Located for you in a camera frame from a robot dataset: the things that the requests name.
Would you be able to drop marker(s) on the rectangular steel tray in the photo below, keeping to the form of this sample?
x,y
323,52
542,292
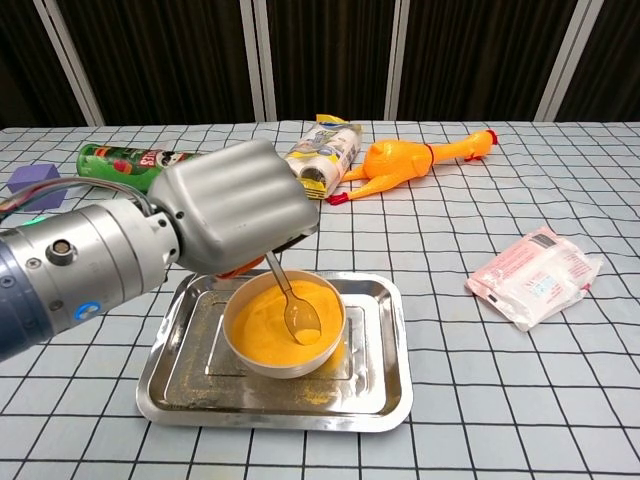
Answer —
x,y
190,390

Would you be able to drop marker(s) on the orange rubber chicken toy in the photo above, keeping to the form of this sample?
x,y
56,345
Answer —
x,y
395,160

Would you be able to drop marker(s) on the purple foam cube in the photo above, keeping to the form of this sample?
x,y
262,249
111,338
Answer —
x,y
35,175

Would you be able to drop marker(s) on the green chips can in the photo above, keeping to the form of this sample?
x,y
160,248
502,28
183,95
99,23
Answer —
x,y
115,165

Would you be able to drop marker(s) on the pack of trash bag rolls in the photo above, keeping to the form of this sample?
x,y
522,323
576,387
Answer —
x,y
330,150

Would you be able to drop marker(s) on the white screen frame post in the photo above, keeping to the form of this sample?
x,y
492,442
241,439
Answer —
x,y
400,60
258,60
67,60
566,60

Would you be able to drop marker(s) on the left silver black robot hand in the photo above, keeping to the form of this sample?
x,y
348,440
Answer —
x,y
235,210

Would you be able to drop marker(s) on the clear plastic spoon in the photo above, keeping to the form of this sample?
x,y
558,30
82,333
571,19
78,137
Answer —
x,y
302,325

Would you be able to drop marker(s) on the white checked tablecloth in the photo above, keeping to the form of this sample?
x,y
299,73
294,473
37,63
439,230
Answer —
x,y
500,400

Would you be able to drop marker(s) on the pink white plastic packet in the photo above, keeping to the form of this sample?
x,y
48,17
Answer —
x,y
535,280

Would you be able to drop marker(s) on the orange-yellow powder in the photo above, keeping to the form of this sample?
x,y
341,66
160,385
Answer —
x,y
260,330

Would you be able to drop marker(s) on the white bowl of orange powder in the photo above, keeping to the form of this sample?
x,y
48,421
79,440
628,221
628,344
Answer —
x,y
280,372

